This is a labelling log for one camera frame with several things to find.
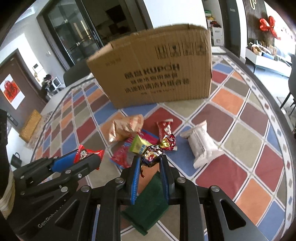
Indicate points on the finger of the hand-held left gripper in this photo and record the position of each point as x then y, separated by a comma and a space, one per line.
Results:
81, 170
66, 161

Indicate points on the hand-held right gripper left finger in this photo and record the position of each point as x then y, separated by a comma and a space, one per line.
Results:
136, 178

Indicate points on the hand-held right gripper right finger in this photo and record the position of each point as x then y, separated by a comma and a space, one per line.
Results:
163, 178

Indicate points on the small red cartoon-face packet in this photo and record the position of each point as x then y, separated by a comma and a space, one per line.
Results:
86, 154

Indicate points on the dark gold foil candy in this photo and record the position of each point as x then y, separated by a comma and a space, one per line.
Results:
151, 155

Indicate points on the brown cardboard box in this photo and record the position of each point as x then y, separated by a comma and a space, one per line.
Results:
157, 69

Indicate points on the person's left forearm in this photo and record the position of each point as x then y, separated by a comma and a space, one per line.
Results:
6, 192

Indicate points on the pink snack packet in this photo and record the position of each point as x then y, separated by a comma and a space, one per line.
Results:
120, 157

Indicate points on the dark green snack packet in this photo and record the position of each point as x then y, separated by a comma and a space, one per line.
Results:
148, 206

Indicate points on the yellow-green snack packet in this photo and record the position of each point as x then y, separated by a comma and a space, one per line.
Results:
138, 144

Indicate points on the red foil candy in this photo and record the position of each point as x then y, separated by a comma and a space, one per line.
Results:
168, 141

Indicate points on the red stick snack packet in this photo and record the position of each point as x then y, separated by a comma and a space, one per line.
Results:
164, 128

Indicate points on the white snack packet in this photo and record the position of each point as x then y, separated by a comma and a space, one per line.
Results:
202, 143

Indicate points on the tan snack packet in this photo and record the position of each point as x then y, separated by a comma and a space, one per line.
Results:
126, 126

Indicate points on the small white cluttered shelf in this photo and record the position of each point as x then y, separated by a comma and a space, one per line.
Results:
54, 84

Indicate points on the grey dining chair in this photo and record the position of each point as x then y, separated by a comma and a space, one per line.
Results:
77, 73

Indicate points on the red and white door poster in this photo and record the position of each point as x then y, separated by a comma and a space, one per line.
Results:
10, 91

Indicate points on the checkered colourful tablecloth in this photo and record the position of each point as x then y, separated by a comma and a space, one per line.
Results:
231, 120

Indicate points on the brown entrance door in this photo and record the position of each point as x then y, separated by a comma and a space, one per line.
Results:
27, 76

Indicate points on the black framed glass sliding door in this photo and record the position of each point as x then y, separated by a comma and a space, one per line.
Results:
71, 32

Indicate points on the white storage box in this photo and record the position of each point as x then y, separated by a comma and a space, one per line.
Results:
217, 36

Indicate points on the dark side chair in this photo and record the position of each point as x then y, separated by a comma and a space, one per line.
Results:
290, 92

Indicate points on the white low cabinet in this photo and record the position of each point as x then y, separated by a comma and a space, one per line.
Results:
268, 62

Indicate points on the red ribbon bow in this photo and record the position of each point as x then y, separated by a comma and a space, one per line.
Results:
269, 26

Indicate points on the white wall intercom panel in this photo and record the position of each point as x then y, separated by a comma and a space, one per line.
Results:
37, 67

